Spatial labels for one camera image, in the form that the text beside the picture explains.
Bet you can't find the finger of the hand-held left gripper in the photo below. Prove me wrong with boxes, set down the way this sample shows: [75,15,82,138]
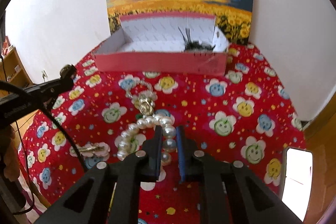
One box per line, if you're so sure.
[26,64,77,110]

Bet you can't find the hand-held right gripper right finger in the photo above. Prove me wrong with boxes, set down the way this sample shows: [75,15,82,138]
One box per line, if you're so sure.
[176,126,303,224]

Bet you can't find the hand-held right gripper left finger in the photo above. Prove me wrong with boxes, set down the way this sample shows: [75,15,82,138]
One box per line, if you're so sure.
[34,126,164,224]

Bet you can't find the white pearl bracelet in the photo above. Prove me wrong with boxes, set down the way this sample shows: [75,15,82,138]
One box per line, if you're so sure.
[117,114,177,167]

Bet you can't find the pink cardboard box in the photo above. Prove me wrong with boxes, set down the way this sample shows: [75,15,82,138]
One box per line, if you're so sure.
[93,13,230,76]

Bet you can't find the wooden shelf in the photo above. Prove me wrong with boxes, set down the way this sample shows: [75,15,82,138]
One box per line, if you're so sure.
[0,38,34,98]

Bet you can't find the red smiley flower printed blanket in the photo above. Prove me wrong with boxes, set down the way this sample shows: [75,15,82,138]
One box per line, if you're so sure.
[18,42,307,224]

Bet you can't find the gold hair clip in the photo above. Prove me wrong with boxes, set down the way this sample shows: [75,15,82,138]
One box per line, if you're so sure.
[70,142,111,159]

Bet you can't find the black feathered hair accessory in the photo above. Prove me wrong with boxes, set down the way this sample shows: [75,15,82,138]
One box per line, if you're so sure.
[178,26,216,52]

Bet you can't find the thick black cable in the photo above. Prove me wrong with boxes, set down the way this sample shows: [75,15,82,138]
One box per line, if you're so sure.
[0,81,88,172]

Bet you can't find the clear bead bracelet gold charm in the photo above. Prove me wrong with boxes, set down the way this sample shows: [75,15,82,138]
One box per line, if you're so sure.
[125,80,158,118]

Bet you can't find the thin black cable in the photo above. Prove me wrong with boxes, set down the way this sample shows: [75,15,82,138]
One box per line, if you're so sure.
[10,120,36,215]

